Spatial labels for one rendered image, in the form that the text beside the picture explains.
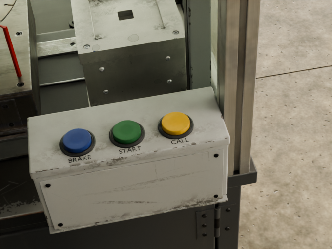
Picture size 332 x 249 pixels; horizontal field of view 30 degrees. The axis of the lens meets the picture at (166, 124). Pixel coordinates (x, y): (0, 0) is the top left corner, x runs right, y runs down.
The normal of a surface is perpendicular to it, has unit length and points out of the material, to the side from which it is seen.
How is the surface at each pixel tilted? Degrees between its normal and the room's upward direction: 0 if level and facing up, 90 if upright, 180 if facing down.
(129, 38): 0
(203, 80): 90
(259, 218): 0
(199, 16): 90
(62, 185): 90
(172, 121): 0
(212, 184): 90
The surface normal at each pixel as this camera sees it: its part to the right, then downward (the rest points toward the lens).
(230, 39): 0.18, 0.71
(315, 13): -0.05, -0.69
